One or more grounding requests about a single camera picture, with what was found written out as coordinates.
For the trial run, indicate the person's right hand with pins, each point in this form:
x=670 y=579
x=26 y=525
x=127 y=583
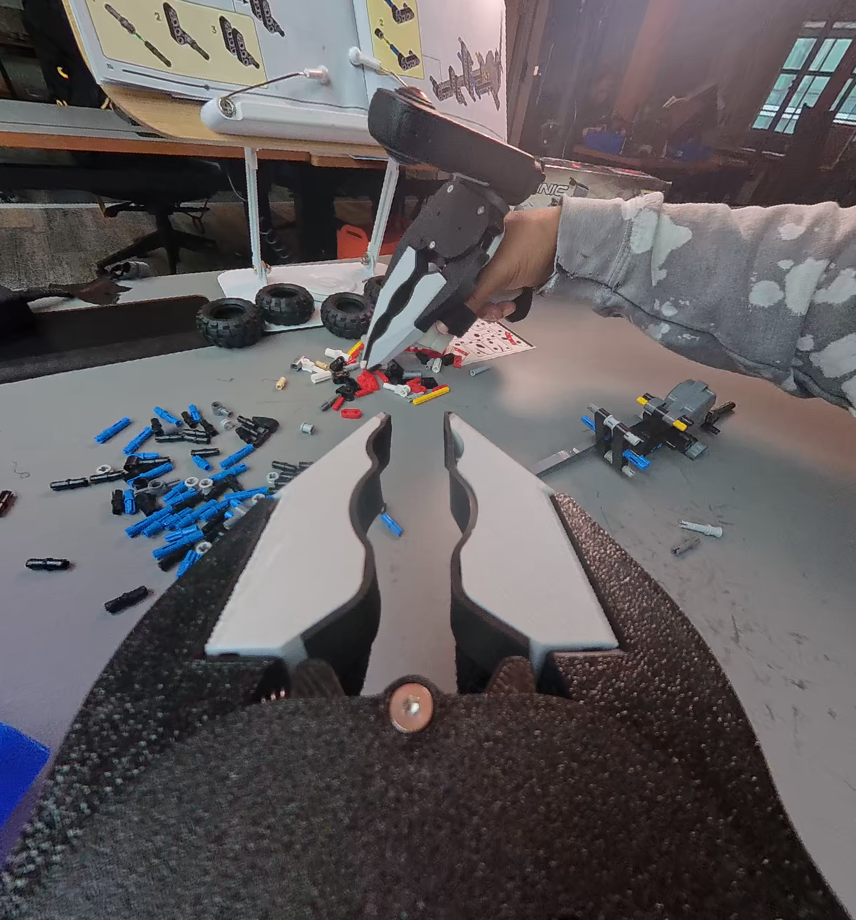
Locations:
x=528 y=251

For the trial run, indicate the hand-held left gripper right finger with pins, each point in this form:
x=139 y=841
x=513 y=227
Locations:
x=528 y=575

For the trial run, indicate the light grey axle pin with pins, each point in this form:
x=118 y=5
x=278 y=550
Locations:
x=701 y=528

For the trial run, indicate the pile of blue black pins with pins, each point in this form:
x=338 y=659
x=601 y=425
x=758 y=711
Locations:
x=183 y=514

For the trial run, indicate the printed sticker sheet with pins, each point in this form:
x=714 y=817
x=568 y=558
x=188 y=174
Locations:
x=499 y=343

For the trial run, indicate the black rubber toy tire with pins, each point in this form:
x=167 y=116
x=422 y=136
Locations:
x=212 y=330
x=331 y=323
x=266 y=309
x=374 y=287

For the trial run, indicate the person's right forearm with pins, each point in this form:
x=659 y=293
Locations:
x=722 y=273

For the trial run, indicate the black connector pin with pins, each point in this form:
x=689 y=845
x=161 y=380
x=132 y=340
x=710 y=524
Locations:
x=47 y=564
x=0 y=503
x=126 y=599

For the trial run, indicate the blue connector pin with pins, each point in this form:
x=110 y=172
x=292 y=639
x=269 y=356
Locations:
x=392 y=523

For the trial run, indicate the pile of mixed brick parts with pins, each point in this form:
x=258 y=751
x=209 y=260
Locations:
x=367 y=384

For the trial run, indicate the building instruction booklet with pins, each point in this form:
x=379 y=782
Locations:
x=313 y=36

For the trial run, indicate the orange crate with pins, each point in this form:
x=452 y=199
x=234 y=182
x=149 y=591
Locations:
x=352 y=237

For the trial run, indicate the partly built brick model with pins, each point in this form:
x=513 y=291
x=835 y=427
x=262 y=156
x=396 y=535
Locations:
x=658 y=424

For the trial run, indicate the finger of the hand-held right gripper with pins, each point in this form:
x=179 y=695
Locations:
x=424 y=302
x=395 y=279

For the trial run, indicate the paned window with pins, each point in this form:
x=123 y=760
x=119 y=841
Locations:
x=801 y=79

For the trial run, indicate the long wooden table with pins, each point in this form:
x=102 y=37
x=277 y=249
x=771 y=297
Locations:
x=40 y=141

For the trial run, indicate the white book stand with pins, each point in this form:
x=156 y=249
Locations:
x=291 y=115

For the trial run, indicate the black office chair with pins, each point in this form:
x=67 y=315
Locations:
x=162 y=230

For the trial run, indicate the dark grey axle pin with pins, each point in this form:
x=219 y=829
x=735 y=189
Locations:
x=685 y=546

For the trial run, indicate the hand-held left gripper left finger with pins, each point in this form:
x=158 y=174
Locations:
x=305 y=568

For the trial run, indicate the rounded wooden board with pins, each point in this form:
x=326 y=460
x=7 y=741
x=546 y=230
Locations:
x=133 y=115

